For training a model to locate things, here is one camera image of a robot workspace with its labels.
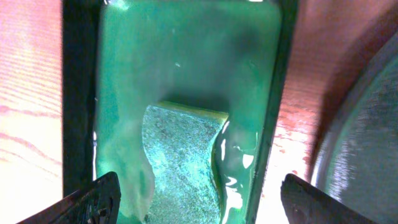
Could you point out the green yellow sponge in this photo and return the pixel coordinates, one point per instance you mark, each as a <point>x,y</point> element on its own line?
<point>178,142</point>

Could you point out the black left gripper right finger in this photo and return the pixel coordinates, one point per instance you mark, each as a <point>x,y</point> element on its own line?
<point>304,203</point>

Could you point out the green rectangular tray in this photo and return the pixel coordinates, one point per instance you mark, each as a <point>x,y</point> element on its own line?
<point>119,57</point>

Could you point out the black round tray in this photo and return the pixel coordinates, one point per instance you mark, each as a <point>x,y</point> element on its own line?
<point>357,161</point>

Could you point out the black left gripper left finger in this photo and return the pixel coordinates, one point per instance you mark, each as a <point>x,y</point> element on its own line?
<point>98,203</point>

